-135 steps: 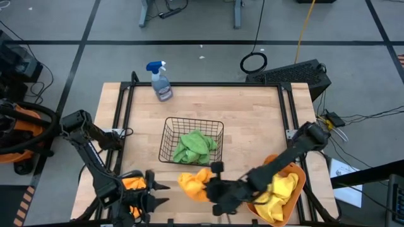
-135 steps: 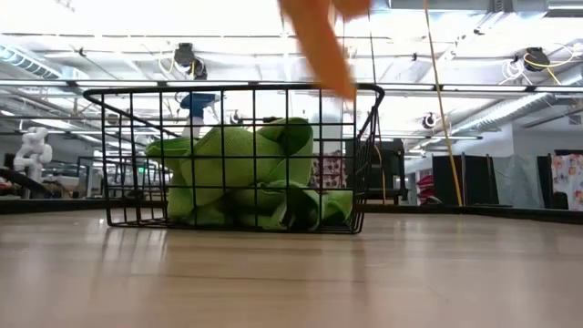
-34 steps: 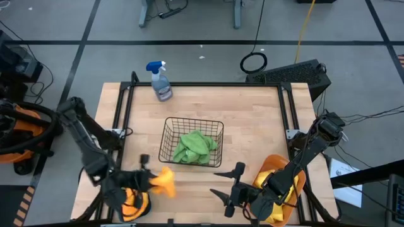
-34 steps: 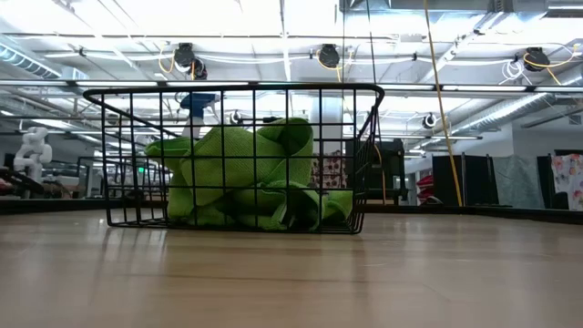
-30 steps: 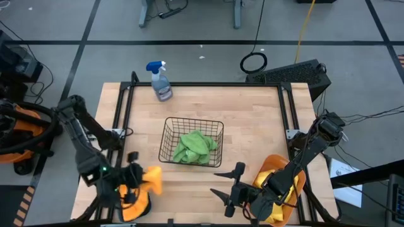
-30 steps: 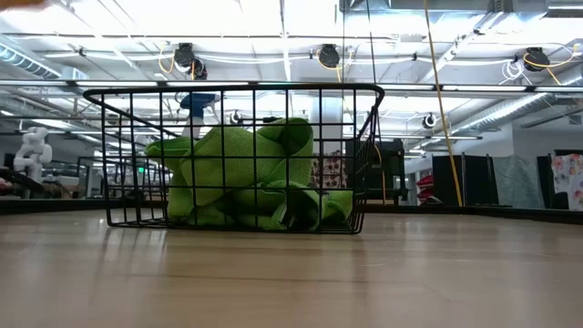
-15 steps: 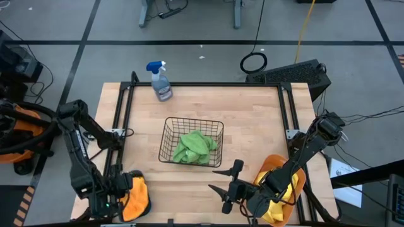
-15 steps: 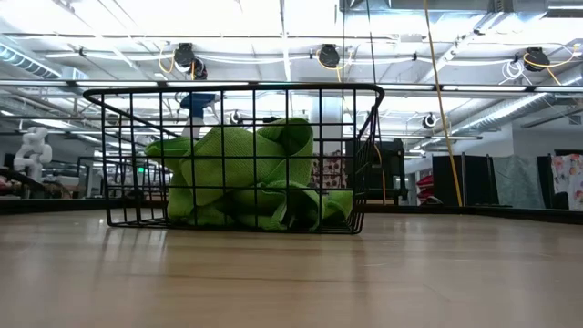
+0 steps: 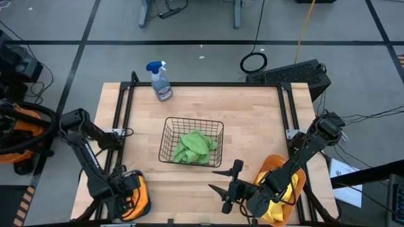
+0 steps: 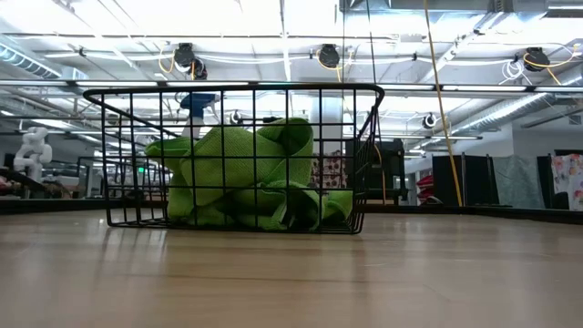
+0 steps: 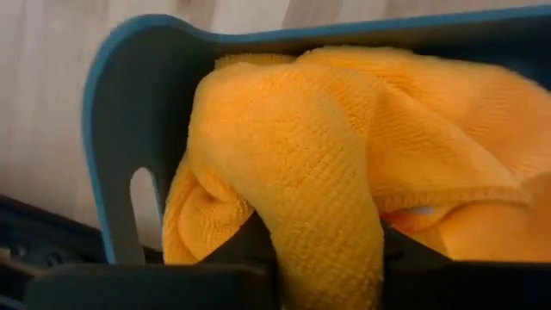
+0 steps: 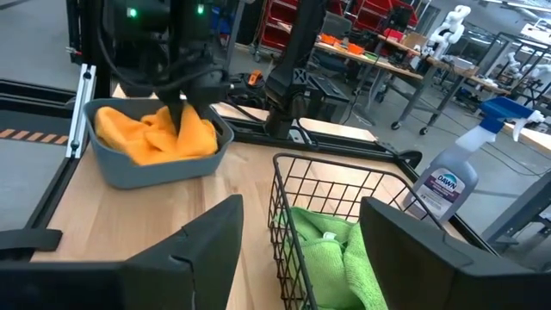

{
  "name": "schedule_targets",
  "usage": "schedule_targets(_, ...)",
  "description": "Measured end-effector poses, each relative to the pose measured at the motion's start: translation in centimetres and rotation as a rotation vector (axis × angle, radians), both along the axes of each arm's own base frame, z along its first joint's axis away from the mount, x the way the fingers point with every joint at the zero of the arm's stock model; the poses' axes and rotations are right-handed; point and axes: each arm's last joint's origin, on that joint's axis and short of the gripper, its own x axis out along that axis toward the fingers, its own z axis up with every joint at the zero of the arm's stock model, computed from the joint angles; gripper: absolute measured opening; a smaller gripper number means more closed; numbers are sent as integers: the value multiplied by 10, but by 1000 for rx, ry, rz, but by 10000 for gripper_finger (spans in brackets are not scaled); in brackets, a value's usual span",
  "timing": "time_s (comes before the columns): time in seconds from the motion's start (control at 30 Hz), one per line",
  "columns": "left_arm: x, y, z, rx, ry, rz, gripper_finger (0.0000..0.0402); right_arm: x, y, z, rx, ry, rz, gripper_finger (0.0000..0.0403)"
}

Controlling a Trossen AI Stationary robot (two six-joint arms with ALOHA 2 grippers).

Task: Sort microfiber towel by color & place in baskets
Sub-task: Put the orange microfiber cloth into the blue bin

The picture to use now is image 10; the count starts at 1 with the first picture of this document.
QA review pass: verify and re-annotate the green microfiber towel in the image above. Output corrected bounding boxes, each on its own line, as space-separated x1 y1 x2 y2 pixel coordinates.
227 179 354 231
144 117 315 229

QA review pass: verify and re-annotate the black wire basket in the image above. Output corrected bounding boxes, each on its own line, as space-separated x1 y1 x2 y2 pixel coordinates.
83 83 385 236

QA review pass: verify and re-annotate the floral patterned panel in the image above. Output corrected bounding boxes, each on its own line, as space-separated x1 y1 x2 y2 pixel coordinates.
311 151 348 190

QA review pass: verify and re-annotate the black cabinet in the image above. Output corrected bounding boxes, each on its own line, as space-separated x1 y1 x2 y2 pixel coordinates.
344 138 406 201

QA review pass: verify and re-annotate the spray bottle with blue trigger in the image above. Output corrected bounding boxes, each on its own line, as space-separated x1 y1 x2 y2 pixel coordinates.
179 93 220 140

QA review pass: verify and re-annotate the red fabric item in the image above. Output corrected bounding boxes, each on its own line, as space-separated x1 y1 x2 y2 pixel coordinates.
415 174 435 202

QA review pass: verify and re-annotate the black room partition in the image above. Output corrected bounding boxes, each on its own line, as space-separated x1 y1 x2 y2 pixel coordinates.
431 153 501 207

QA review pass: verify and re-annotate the gray hanging cloth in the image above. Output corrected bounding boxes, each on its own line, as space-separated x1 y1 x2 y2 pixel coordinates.
491 154 547 210

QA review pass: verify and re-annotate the floral hanging cloth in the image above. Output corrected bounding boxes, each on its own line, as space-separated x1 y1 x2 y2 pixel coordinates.
549 152 583 211

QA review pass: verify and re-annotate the black cable with coil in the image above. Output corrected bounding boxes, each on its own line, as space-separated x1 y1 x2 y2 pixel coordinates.
365 0 378 87

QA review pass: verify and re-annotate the yellow hanging cable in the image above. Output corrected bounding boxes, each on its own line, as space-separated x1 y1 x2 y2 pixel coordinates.
423 0 465 208

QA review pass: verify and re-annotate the silver ceiling duct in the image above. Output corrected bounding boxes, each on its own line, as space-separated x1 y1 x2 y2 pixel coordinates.
450 72 583 136

